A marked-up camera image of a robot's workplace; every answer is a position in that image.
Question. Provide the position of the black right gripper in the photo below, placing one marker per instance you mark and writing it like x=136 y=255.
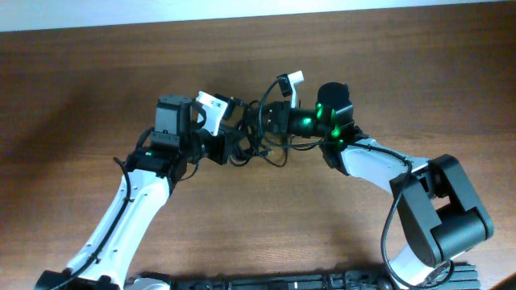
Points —
x=281 y=117

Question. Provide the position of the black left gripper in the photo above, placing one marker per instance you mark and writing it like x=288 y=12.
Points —
x=224 y=140

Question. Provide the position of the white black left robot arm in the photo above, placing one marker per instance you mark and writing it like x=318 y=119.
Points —
x=186 y=130

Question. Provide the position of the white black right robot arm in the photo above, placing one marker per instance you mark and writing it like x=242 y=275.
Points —
x=436 y=214

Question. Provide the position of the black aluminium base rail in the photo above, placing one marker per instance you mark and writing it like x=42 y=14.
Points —
x=464 y=277

